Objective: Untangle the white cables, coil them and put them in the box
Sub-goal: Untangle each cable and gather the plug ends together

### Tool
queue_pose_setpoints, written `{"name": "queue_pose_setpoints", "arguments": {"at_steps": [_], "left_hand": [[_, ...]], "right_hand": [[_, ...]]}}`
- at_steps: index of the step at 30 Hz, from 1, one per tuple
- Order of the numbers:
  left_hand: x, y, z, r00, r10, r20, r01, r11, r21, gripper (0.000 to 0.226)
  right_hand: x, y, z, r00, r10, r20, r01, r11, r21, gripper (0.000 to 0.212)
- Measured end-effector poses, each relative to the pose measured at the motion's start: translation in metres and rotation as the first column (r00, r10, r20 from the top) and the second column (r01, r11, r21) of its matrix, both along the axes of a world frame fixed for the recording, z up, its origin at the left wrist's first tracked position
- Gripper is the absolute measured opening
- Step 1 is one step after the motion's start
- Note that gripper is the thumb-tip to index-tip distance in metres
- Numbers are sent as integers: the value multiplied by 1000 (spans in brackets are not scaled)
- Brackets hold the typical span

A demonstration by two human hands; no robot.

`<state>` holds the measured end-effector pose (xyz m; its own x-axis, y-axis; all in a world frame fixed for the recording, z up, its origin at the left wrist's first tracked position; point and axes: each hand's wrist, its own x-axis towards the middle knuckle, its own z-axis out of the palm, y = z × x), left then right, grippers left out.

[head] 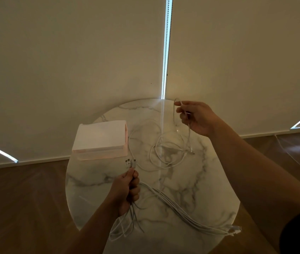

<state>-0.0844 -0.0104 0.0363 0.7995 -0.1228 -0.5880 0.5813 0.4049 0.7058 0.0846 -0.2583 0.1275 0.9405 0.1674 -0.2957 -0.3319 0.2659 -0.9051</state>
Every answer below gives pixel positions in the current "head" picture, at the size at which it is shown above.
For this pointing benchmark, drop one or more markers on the person's right forearm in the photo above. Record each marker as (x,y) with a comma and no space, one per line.
(258,182)

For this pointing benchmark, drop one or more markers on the person's right hand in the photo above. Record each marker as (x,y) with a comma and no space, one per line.
(200,119)

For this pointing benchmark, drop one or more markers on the round marble table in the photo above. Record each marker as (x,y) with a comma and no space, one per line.
(213,182)

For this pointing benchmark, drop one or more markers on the person's left hand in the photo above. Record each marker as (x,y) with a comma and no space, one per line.
(124,190)

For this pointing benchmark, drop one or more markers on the person's left forearm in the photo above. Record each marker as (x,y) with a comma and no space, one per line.
(91,232)

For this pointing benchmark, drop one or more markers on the white pink box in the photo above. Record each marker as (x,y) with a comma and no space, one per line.
(98,134)

